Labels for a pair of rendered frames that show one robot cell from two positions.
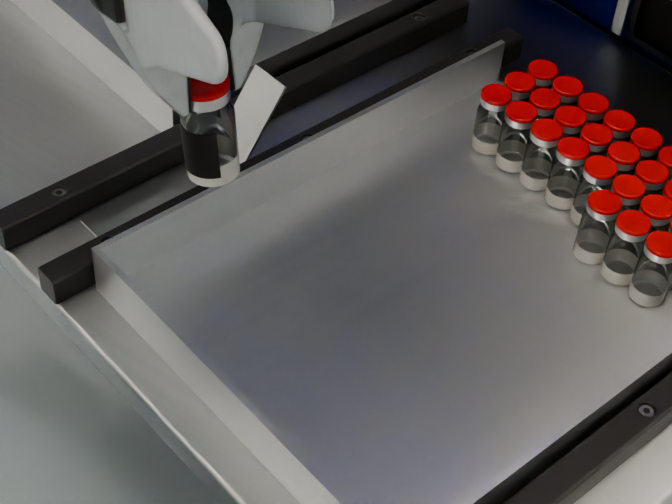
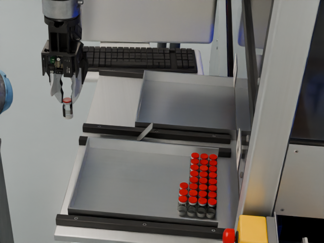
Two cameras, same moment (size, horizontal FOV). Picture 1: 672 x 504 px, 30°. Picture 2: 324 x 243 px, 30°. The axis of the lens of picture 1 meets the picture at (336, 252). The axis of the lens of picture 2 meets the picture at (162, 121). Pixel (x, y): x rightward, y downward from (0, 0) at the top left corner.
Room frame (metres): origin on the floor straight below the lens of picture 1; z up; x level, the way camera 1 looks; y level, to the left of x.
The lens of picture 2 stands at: (-0.21, -0.87, 1.91)
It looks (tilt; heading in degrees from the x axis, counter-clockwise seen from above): 37 degrees down; 46
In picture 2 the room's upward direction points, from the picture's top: 3 degrees clockwise
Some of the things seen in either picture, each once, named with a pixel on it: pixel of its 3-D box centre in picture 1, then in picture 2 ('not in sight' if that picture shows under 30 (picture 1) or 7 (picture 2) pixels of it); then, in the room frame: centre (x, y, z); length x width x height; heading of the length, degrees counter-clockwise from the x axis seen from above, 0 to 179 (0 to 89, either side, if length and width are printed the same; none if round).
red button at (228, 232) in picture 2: not in sight; (232, 238); (0.47, -0.38, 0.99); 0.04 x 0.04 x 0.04; 44
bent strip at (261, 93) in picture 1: (184, 153); (126, 131); (0.59, 0.10, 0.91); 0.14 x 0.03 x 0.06; 134
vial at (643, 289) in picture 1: (654, 269); (182, 205); (0.52, -0.19, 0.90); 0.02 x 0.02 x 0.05
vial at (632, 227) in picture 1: (625, 248); (182, 198); (0.54, -0.17, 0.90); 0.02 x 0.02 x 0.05
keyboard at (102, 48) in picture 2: not in sight; (138, 58); (0.95, 0.48, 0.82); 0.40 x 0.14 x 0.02; 141
